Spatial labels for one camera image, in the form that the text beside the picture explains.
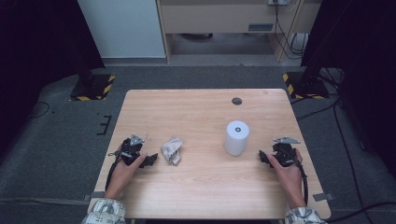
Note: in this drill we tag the person's left hand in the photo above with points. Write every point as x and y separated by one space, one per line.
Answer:
120 175

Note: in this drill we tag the white cylinder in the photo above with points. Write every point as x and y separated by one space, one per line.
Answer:
236 138

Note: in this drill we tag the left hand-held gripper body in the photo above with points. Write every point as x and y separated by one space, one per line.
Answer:
130 152

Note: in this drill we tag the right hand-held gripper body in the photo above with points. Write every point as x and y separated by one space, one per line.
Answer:
284 154

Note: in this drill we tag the white cabinet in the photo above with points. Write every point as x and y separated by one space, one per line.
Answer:
124 28

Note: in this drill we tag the grey tape piece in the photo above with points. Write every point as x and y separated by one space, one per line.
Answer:
95 195
323 197

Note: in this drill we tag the black floor tape mark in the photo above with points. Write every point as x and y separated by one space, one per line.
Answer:
105 125

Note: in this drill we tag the person's right hand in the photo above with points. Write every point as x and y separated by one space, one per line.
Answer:
289 180

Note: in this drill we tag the black curtain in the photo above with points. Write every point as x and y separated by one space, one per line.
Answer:
361 46
37 46

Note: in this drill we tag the beige wooden desk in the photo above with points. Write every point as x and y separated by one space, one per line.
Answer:
218 17

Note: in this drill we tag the striped black stand base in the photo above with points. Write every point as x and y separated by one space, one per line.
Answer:
306 87
93 88

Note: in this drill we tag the grey round table grommet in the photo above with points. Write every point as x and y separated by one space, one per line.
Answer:
237 101

